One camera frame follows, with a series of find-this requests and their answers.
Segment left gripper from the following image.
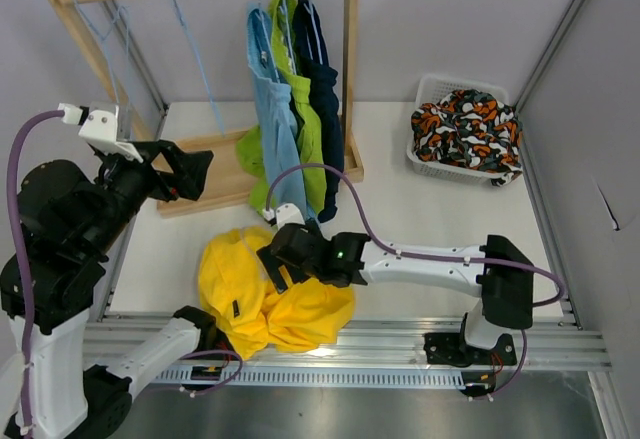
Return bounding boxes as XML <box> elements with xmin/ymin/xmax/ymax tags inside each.
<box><xmin>84</xmin><ymin>135</ymin><xmax>214</xmax><ymax>254</ymax></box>

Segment yellow shorts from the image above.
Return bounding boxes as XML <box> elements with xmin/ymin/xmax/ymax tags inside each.
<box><xmin>198</xmin><ymin>226</ymin><xmax>356</xmax><ymax>360</ymax></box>

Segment blue hanger of camouflage shorts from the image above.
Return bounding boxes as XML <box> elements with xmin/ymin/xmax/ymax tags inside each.
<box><xmin>71</xmin><ymin>0</ymin><xmax>139</xmax><ymax>140</ymax></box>

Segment orange camouflage shorts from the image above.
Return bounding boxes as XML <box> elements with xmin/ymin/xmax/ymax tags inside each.
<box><xmin>409</xmin><ymin>89</ymin><xmax>523</xmax><ymax>187</ymax></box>

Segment blue hanger of yellow shorts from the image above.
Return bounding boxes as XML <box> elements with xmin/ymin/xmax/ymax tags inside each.
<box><xmin>170</xmin><ymin>0</ymin><xmax>226</xmax><ymax>137</ymax></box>

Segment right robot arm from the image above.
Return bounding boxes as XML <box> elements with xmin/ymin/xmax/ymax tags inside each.
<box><xmin>257</xmin><ymin>224</ymin><xmax>533</xmax><ymax>368</ymax></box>

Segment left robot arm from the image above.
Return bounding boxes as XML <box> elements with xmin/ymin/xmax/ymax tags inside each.
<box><xmin>1</xmin><ymin>140</ymin><xmax>217</xmax><ymax>438</ymax></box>

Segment light blue shorts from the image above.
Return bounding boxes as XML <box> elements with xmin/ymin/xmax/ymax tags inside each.
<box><xmin>246</xmin><ymin>7</ymin><xmax>315</xmax><ymax>220</ymax></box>

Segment blue hanger of light-blue shorts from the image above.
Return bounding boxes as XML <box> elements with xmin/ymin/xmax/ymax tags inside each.
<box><xmin>257</xmin><ymin>0</ymin><xmax>281</xmax><ymax>83</ymax></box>

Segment navy blue shorts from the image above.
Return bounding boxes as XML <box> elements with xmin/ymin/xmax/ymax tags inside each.
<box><xmin>291</xmin><ymin>0</ymin><xmax>346</xmax><ymax>225</ymax></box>

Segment lime green shorts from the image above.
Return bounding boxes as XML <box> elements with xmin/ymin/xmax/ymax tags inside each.
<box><xmin>236</xmin><ymin>0</ymin><xmax>327</xmax><ymax>218</ymax></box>

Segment wooden clothes rack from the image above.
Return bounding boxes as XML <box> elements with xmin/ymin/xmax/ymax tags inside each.
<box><xmin>48</xmin><ymin>0</ymin><xmax>364</xmax><ymax>218</ymax></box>

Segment white plastic basket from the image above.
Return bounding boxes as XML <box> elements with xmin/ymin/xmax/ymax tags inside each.
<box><xmin>406</xmin><ymin>73</ymin><xmax>510</xmax><ymax>186</ymax></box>

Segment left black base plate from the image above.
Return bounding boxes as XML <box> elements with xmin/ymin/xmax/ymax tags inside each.
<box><xmin>201</xmin><ymin>337</ymin><xmax>243</xmax><ymax>363</ymax></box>

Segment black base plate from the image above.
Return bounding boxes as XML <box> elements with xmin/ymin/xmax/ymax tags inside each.
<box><xmin>423</xmin><ymin>332</ymin><xmax>518</xmax><ymax>368</ymax></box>
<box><xmin>201</xmin><ymin>337</ymin><xmax>243</xmax><ymax>363</ymax></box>

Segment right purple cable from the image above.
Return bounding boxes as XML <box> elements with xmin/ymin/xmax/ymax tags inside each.
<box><xmin>264</xmin><ymin>162</ymin><xmax>567</xmax><ymax>385</ymax></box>

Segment purple cable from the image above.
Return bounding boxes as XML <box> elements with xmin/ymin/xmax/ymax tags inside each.
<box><xmin>264</xmin><ymin>162</ymin><xmax>567</xmax><ymax>385</ymax></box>
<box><xmin>8</xmin><ymin>111</ymin><xmax>66</xmax><ymax>433</ymax></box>

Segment white slotted cable duct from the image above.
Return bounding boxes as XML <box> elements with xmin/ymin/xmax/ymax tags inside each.
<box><xmin>155</xmin><ymin>365</ymin><xmax>464</xmax><ymax>390</ymax></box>

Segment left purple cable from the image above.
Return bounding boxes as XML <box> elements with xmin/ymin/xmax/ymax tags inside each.
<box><xmin>8</xmin><ymin>111</ymin><xmax>66</xmax><ymax>433</ymax></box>

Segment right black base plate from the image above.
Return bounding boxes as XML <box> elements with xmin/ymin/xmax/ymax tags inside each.
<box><xmin>423</xmin><ymin>332</ymin><xmax>518</xmax><ymax>368</ymax></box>

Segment aluminium mounting rail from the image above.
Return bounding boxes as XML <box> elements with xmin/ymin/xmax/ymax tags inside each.
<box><xmin>83</xmin><ymin>316</ymin><xmax>612</xmax><ymax>372</ymax></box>

